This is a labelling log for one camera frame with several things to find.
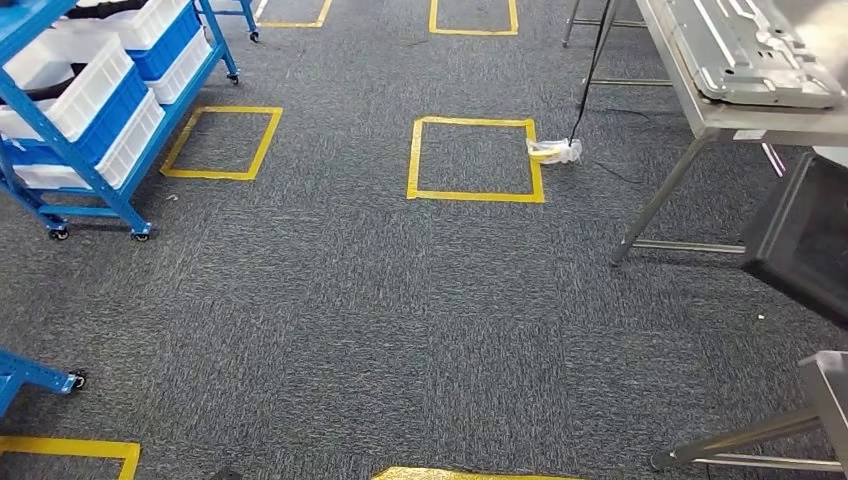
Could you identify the black plastic car part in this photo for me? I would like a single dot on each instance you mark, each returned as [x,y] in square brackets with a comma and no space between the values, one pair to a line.
[808,245]

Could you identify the blue metal shelf rack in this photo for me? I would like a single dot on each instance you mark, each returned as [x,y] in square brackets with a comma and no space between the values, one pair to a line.
[248,13]
[86,212]
[26,374]

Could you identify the blue plastic bin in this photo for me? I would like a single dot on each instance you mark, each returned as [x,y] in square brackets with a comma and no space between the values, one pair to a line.
[166,50]
[112,126]

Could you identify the grey sheet metal panel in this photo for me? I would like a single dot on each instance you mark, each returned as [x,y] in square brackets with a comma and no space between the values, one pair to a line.
[748,53]

